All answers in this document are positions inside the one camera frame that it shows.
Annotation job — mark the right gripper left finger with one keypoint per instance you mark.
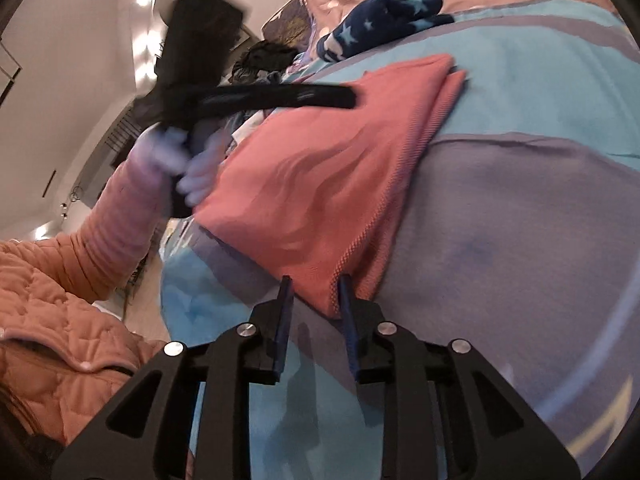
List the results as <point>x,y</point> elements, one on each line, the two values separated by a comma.
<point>186,414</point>

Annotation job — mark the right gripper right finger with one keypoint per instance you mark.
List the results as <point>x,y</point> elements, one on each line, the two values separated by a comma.
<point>447,410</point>

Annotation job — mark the coral pink knit shirt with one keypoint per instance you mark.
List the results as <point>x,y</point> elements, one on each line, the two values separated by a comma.
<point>316,193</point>

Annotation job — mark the black clothes pile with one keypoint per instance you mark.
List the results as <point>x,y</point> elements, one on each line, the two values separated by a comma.
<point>264,63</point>

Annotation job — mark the left hand white glove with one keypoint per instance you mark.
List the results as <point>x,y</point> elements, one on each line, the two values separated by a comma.
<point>160,158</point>

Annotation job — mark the dark patterned pillow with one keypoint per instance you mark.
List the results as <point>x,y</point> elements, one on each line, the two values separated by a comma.
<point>291,26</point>

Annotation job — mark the pink ribbed left sleeve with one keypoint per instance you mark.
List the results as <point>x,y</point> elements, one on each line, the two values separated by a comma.
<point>115,229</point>

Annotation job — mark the navy star plush blanket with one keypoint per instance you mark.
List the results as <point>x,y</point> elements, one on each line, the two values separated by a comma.
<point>373,23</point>

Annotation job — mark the blue grey patterned bedspread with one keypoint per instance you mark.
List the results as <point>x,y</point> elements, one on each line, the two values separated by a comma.
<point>520,235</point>

